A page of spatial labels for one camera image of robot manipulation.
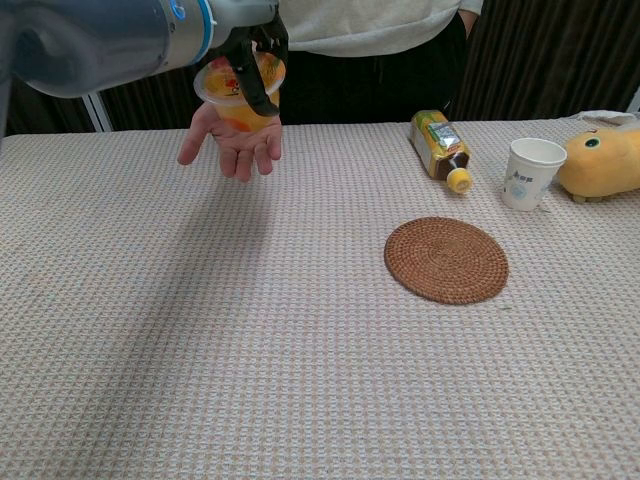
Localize beige waffle tablecloth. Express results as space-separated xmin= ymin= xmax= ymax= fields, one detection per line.
xmin=0 ymin=110 xmax=640 ymax=480

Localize tea bottle yellow cap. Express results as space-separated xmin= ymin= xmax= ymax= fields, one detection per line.
xmin=410 ymin=109 xmax=474 ymax=196

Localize person in grey sweatshirt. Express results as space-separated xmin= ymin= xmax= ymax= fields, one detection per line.
xmin=276 ymin=0 xmax=485 ymax=126

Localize yellow plush toy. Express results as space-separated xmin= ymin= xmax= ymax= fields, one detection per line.
xmin=555 ymin=124 xmax=640 ymax=204

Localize person left hand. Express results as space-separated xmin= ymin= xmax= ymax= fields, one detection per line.
xmin=457 ymin=8 xmax=484 ymax=42

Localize round woven rattan coaster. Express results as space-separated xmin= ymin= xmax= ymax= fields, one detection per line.
xmin=383 ymin=215 xmax=510 ymax=305

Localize person right hand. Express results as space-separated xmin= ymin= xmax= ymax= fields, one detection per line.
xmin=176 ymin=101 xmax=285 ymax=184

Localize clear plastic fruit cup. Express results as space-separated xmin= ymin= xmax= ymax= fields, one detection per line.
xmin=193 ymin=49 xmax=288 ymax=134

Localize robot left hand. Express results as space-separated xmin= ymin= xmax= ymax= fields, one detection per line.
xmin=212 ymin=0 xmax=292 ymax=119

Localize white paper cup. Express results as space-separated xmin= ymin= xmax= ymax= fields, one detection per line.
xmin=500 ymin=137 xmax=569 ymax=212

